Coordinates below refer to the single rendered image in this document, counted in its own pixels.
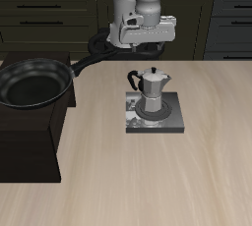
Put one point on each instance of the dark olive kitchen cupboard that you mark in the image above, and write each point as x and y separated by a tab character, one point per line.
49	33

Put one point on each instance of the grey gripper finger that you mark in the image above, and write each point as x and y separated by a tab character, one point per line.
134	47
160	46

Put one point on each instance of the grey kitchen drawer unit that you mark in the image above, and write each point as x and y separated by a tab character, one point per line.
229	30

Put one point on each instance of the silver moka pot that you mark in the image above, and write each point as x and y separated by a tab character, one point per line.
152	87

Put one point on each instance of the dark grey stove plate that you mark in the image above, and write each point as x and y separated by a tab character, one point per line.
172	115

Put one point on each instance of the black frying pan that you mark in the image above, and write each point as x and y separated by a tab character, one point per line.
32	85

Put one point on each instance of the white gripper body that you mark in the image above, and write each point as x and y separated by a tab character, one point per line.
147	34

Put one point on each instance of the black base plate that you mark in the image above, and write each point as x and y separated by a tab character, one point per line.
98	45

